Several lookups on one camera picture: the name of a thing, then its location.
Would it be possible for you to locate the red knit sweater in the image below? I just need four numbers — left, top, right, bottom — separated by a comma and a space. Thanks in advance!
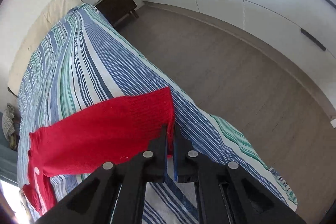
23, 87, 175, 215

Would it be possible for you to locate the teal window curtain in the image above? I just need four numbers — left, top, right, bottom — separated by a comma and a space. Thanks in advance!
1, 113, 18, 186

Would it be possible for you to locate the grey patterned cloth pile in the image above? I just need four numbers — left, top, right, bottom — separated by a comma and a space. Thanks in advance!
1, 103, 19, 151

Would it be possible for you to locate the striped blue green bedspread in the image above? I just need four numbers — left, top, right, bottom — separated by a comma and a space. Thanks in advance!
18, 4, 297, 210

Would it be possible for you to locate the dark wooden nightstand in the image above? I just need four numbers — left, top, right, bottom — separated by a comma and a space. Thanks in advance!
95, 0, 139, 26

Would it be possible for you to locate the cream padded headboard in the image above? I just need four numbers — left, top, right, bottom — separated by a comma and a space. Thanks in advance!
7, 0, 83, 96

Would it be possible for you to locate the black wardrobe handle lower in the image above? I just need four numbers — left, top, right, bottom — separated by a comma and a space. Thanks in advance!
300, 28, 326, 52

